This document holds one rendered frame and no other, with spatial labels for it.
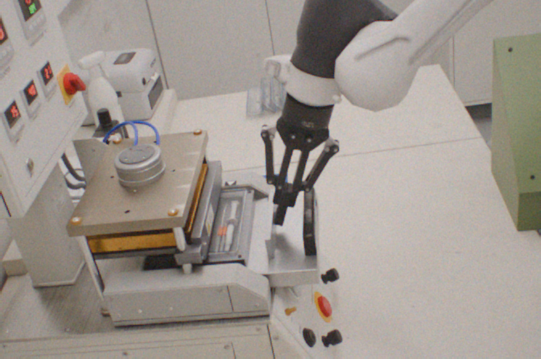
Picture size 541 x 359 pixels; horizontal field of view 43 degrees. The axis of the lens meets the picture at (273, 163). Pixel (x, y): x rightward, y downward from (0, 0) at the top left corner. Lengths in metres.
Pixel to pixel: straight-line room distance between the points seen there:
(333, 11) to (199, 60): 2.76
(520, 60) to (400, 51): 0.70
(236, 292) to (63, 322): 0.30
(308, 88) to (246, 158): 0.88
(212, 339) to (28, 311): 0.33
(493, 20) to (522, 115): 1.84
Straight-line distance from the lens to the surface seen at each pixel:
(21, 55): 1.09
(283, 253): 1.12
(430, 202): 1.60
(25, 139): 1.06
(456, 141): 1.83
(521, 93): 1.51
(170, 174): 1.12
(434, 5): 0.86
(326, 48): 0.96
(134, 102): 2.06
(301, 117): 1.02
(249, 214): 1.18
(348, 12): 0.95
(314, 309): 1.24
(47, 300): 1.25
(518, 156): 1.47
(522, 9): 3.34
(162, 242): 1.08
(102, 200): 1.10
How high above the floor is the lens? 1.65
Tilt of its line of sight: 30 degrees down
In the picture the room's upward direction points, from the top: 10 degrees counter-clockwise
